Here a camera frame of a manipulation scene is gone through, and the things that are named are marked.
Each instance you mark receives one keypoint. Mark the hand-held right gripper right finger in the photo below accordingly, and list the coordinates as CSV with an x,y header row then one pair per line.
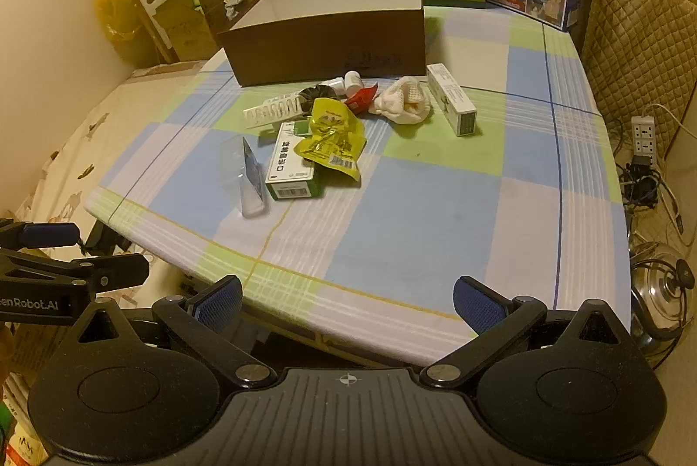
x,y
479,303

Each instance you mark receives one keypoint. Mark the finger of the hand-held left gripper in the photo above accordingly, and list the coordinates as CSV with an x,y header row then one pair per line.
x,y
117,271
52,233

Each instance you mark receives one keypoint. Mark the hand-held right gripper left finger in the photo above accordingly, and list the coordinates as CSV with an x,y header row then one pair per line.
x,y
218,303

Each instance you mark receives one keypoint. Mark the green white medicine box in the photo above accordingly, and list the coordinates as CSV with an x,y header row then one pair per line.
x,y
288,172

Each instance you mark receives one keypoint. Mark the yellow snack packet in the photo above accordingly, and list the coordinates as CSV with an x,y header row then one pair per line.
x,y
326,133

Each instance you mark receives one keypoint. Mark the white mesh cloth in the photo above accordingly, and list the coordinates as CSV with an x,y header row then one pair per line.
x,y
400,109

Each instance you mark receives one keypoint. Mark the long white medicine box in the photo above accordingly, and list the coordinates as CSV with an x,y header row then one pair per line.
x,y
449,95

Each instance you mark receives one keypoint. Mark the dark wrapper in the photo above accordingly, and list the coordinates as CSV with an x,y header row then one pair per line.
x,y
316,94

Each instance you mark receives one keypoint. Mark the red packet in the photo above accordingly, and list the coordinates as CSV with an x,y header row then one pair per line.
x,y
360,98

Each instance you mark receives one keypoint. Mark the white tube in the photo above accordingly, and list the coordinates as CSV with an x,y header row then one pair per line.
x,y
336,87

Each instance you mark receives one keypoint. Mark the small white bottle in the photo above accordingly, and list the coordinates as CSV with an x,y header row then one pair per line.
x,y
354,79

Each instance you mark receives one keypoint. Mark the brown cardboard box white inside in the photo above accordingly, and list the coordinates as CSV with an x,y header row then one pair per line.
x,y
326,46

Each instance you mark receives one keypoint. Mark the cream printed bedsheet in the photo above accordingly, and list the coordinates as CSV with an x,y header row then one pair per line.
x,y
71,144

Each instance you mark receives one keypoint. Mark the clear plastic package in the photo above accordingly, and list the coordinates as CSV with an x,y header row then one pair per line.
x,y
251,196

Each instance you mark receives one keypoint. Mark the steel pot lid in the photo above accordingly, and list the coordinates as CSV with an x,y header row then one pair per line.
x,y
659,291

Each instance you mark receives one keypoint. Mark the white plastic tray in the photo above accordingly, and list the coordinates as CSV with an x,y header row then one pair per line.
x,y
269,110

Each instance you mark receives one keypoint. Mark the flat cardboard sheet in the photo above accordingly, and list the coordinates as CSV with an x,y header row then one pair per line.
x,y
169,69

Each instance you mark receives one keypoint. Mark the white power strip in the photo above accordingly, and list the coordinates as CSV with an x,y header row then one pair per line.
x,y
645,133

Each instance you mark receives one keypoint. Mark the brown carton with white flap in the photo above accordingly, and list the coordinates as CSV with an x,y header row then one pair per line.
x,y
179,27

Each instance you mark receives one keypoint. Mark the brown cardboard carton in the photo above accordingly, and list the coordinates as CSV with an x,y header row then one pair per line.
x,y
218,5

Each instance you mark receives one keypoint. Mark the chair with quilted cover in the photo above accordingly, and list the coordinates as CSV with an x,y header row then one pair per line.
x,y
642,41

